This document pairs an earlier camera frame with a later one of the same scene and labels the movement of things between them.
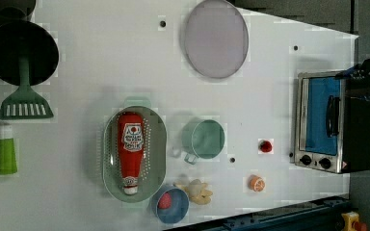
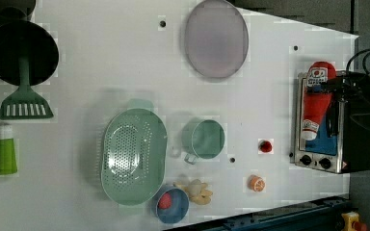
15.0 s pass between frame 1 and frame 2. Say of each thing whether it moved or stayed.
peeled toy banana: stayed
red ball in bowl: stayed
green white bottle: stayed
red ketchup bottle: moved
